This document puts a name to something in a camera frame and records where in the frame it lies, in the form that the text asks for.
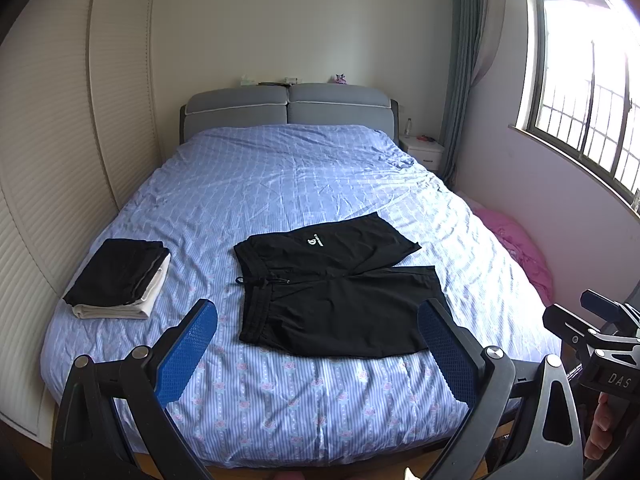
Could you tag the cream louvered wardrobe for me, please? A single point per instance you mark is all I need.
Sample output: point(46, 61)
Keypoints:
point(77, 139)

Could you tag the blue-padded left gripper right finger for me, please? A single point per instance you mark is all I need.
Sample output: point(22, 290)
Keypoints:
point(481, 378)

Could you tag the blue patterned bed sheet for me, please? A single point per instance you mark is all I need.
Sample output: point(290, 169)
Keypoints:
point(248, 406)

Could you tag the folded black garment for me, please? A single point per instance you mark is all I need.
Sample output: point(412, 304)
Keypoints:
point(118, 273)

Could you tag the black shorts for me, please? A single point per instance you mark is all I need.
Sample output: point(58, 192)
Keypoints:
point(334, 290)

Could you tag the barred window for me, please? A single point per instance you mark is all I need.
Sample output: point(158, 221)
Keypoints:
point(581, 89)

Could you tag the white nightstand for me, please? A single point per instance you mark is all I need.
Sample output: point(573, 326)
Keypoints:
point(427, 152)

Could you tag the green curtain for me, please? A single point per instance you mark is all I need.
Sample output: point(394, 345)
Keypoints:
point(466, 31)

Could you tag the right hand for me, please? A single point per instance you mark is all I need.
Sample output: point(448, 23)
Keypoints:
point(600, 436)

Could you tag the grey upholstered headboard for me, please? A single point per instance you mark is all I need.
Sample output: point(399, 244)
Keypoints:
point(297, 104)

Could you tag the purple toy on headboard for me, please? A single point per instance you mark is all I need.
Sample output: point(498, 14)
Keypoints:
point(340, 78)

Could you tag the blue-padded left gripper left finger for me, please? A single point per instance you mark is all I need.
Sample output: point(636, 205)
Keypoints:
point(178, 351)

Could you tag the pink blanket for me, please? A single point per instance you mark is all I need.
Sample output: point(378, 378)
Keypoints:
point(522, 249)

